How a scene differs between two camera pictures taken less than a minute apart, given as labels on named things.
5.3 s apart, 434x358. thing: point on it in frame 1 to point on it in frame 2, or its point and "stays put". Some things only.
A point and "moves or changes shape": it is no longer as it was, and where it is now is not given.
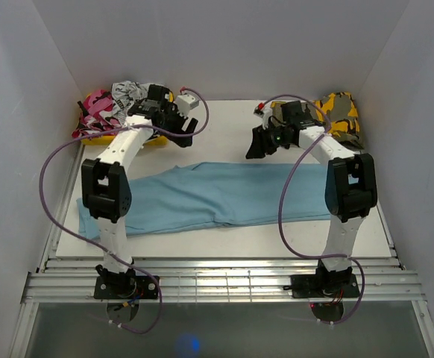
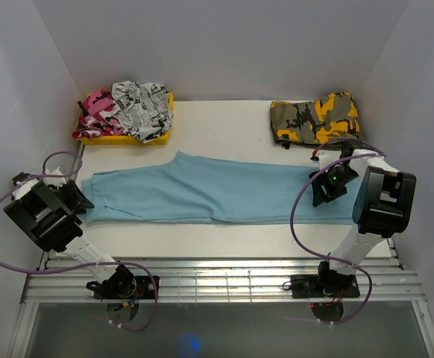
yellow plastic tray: [107, 139] stays put
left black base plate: [126, 287] stays put
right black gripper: [260, 144] to [319, 197]
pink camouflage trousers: [95, 114] stays put
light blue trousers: [206, 194] moves or changes shape
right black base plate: [337, 286] stays put
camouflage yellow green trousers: [338, 111] stays put
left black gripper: [171, 110] to [77, 201]
